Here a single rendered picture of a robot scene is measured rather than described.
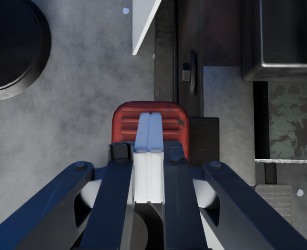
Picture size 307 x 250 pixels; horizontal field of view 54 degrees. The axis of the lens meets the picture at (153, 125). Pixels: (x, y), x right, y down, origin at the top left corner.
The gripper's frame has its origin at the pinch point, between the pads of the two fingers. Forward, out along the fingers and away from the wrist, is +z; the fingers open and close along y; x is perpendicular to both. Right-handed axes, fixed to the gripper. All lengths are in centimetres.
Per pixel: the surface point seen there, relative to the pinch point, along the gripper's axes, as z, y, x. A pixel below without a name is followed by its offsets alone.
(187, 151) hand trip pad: 3.9, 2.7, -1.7
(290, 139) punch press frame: 15.2, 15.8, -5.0
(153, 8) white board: 58, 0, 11
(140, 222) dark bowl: 64, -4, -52
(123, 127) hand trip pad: 4.6, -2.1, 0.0
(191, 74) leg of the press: 29.4, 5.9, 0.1
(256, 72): 14.5, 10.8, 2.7
